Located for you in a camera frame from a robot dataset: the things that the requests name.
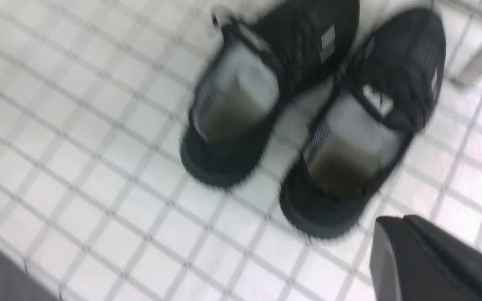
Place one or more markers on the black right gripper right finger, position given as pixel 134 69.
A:
pixel 413 259

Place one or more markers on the black knit shoe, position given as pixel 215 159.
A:
pixel 384 98
pixel 261 66

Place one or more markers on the silver metal shoe rack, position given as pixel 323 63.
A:
pixel 463 19

